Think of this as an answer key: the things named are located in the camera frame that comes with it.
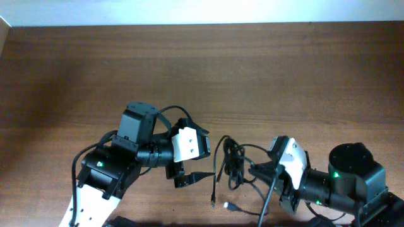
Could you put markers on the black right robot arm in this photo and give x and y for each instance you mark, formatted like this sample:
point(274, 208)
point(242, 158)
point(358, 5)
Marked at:
point(354, 183)

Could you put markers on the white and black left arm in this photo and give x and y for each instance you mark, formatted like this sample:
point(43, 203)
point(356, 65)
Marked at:
point(102, 172)

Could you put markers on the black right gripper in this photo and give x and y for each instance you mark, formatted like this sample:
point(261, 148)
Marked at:
point(285, 188)

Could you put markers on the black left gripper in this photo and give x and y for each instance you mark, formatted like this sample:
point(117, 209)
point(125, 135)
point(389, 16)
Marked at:
point(176, 169)

